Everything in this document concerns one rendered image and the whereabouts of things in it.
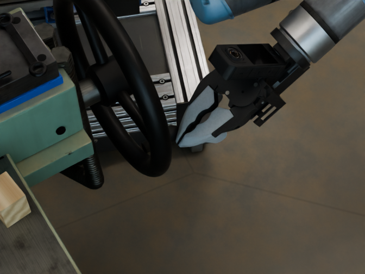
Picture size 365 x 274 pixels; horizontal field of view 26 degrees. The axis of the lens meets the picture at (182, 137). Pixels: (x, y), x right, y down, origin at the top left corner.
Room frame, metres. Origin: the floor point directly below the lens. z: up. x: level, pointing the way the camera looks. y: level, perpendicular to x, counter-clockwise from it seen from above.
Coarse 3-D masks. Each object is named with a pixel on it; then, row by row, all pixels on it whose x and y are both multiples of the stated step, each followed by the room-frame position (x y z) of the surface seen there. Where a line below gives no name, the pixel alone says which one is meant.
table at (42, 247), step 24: (72, 144) 0.50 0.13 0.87; (0, 168) 0.45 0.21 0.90; (24, 168) 0.47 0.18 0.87; (48, 168) 0.47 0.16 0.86; (24, 192) 0.42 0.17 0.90; (24, 216) 0.39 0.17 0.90; (0, 240) 0.36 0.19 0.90; (24, 240) 0.36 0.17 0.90; (48, 240) 0.36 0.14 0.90; (0, 264) 0.33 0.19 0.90; (24, 264) 0.33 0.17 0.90; (48, 264) 0.33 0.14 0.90; (72, 264) 0.33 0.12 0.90
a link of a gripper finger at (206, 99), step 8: (208, 88) 0.65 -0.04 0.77; (200, 96) 0.64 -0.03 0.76; (208, 96) 0.64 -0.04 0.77; (216, 96) 0.64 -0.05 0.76; (192, 104) 0.64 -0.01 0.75; (200, 104) 0.63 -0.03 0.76; (208, 104) 0.63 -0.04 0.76; (216, 104) 0.63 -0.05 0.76; (192, 112) 0.63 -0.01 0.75; (200, 112) 0.62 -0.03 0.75; (208, 112) 0.63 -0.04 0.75; (184, 120) 0.62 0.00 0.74; (192, 120) 0.61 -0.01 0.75; (200, 120) 0.62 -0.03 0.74; (184, 128) 0.61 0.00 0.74
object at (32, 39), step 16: (16, 16) 0.58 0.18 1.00; (0, 32) 0.56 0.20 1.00; (32, 32) 0.56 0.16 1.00; (0, 48) 0.54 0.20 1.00; (16, 48) 0.54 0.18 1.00; (32, 48) 0.54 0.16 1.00; (0, 64) 0.52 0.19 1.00; (16, 64) 0.52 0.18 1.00; (48, 64) 0.52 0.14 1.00; (0, 80) 0.50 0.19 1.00; (16, 80) 0.50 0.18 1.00; (32, 80) 0.51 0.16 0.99; (48, 80) 0.52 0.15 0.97; (0, 96) 0.49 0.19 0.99; (16, 96) 0.49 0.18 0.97; (32, 96) 0.50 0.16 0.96; (0, 112) 0.48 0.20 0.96
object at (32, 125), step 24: (48, 48) 0.57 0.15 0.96; (48, 96) 0.50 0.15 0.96; (72, 96) 0.52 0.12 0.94; (0, 120) 0.47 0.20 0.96; (24, 120) 0.48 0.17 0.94; (48, 120) 0.50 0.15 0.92; (72, 120) 0.51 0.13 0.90; (0, 144) 0.47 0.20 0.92; (24, 144) 0.48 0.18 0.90; (48, 144) 0.49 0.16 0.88
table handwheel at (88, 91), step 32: (64, 0) 0.71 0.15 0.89; (96, 0) 0.65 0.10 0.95; (64, 32) 0.73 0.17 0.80; (96, 32) 0.67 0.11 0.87; (96, 64) 0.64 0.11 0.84; (128, 64) 0.57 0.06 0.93; (96, 96) 0.61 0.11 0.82; (128, 96) 0.60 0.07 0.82; (160, 128) 0.52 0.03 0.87; (128, 160) 0.58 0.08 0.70; (160, 160) 0.51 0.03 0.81
